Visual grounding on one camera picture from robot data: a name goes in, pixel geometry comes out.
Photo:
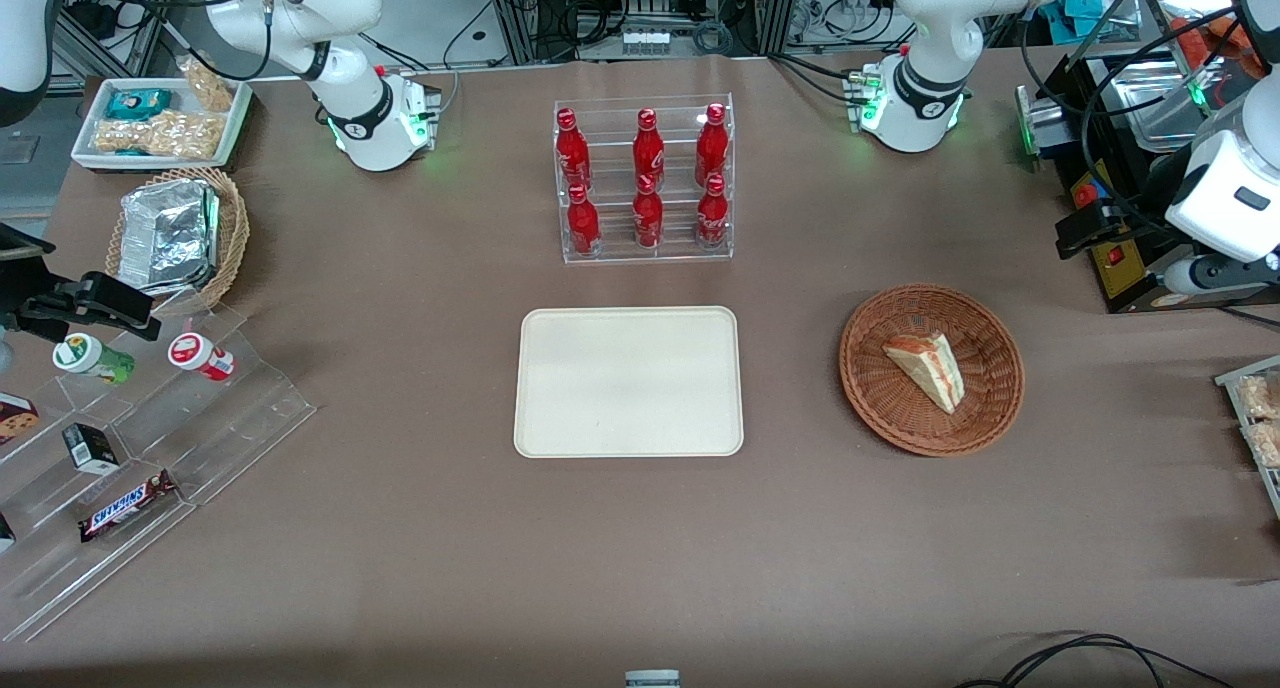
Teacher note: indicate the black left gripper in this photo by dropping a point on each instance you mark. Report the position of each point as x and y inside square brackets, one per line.
[1143, 211]

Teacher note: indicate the white rectangular snack tray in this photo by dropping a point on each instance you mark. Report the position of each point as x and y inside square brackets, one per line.
[95, 158]

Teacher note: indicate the white power strip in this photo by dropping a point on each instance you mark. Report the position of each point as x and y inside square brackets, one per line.
[645, 40]

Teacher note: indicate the brown round wicker basket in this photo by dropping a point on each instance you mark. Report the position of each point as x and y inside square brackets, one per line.
[900, 408]

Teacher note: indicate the small black box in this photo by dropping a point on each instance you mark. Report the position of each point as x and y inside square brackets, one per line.
[92, 448]

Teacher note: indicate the triangle sandwich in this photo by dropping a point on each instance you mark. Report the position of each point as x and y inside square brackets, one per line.
[928, 368]

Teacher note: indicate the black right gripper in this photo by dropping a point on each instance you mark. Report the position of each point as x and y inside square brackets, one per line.
[30, 304]

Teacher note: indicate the orange snack bag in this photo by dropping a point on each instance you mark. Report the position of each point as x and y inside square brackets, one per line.
[1215, 38]

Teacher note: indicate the cream plastic tray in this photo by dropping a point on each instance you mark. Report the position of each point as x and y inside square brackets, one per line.
[628, 383]

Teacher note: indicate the silver foil package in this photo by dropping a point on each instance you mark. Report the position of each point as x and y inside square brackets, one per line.
[165, 233]

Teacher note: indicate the large clear nut bag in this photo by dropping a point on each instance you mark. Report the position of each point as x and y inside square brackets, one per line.
[160, 136]

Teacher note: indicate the clear bag of crackers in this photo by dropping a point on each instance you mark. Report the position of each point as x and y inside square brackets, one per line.
[1260, 396]
[1266, 444]

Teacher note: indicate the small grey label box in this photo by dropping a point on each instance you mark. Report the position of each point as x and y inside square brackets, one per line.
[652, 679]

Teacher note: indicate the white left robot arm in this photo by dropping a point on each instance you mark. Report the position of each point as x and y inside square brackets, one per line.
[925, 68]

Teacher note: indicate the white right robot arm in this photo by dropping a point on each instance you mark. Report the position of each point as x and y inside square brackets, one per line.
[378, 128]

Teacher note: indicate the clear acrylic stepped shelf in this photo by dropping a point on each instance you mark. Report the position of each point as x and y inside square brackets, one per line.
[230, 418]

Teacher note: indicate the small clear nut bag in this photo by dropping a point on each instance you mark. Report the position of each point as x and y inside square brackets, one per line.
[212, 88]

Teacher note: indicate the black appliance with red switches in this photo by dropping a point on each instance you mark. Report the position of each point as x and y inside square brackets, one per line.
[1130, 278]

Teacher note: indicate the shiny metal tray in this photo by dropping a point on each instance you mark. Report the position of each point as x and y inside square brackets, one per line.
[1150, 108]

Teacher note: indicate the green drink cup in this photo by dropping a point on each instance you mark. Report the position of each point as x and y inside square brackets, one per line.
[92, 358]

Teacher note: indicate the snickers chocolate bar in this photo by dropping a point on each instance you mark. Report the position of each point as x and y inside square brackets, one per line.
[128, 506]

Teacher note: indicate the cookie box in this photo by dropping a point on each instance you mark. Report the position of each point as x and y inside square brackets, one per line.
[15, 418]

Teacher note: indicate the red cola bottle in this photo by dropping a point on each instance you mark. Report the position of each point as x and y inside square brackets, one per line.
[584, 223]
[711, 146]
[648, 218]
[712, 216]
[571, 153]
[648, 148]

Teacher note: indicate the clear acrylic bottle rack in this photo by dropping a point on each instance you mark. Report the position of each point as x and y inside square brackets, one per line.
[610, 148]

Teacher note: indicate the red drink cup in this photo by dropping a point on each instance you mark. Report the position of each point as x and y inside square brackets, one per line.
[200, 356]

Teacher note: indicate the light wicker basket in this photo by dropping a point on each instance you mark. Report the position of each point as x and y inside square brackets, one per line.
[232, 238]

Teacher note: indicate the teal snack packet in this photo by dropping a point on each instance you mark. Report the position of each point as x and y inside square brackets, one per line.
[138, 104]

